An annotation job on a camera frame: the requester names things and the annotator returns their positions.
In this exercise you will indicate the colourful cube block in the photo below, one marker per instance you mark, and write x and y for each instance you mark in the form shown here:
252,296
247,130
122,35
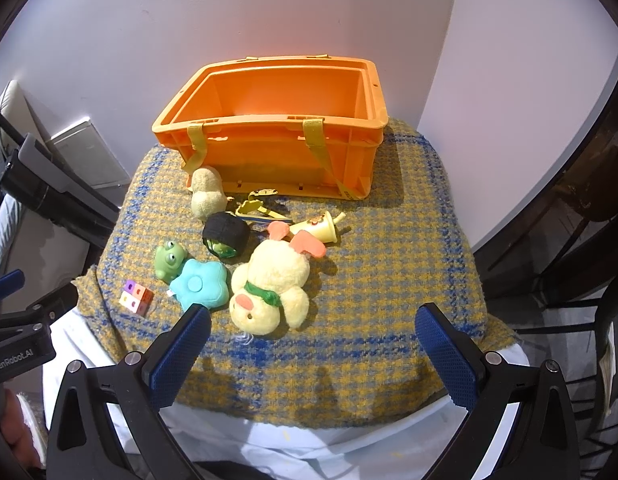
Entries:
135,299

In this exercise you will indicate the teal flower plush toy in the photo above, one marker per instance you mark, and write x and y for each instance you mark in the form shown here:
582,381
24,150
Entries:
199,285

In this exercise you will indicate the yellow blue plaid blanket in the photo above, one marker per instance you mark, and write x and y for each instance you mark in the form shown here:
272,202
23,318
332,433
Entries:
389,280

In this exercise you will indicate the dark wooden chair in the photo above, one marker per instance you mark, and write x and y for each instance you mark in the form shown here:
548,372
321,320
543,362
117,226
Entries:
564,240

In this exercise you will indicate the small yellow toy piece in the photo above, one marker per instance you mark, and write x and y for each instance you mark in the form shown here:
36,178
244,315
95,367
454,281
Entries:
263,192

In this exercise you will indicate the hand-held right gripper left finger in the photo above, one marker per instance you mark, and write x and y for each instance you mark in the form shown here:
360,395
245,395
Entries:
181,347

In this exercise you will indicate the black knit covered green ball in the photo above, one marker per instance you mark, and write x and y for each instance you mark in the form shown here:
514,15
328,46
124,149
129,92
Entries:
224,227

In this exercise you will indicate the beige plush toy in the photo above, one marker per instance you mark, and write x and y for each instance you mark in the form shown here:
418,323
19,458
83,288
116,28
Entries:
208,192

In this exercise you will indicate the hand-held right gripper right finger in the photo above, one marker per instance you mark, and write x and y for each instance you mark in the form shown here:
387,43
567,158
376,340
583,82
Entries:
444,347

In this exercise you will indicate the orange plastic crate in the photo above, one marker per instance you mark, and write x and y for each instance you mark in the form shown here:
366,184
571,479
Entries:
284,160

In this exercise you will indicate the person's left hand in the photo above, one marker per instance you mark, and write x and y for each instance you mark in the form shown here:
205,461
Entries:
3,417

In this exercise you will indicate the white sheet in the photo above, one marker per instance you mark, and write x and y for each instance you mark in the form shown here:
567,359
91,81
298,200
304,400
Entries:
289,450

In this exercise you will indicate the green frog toy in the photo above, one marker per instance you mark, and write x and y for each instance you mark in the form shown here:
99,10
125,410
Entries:
170,260

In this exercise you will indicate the white cushion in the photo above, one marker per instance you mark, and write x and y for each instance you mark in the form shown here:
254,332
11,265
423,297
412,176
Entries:
14,110

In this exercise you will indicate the yellow duck plush toy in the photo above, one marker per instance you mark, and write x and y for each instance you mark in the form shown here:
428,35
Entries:
274,272

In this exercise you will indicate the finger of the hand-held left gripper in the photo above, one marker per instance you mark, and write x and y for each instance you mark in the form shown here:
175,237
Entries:
4,282
56,302

